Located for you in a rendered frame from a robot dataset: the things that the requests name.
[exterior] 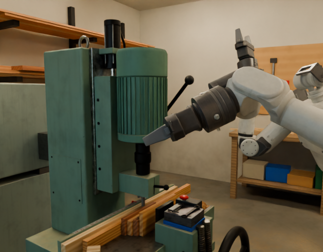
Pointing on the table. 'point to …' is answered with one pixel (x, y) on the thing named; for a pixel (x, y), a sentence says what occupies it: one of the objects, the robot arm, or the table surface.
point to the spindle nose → (142, 159)
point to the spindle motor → (141, 92)
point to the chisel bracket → (138, 183)
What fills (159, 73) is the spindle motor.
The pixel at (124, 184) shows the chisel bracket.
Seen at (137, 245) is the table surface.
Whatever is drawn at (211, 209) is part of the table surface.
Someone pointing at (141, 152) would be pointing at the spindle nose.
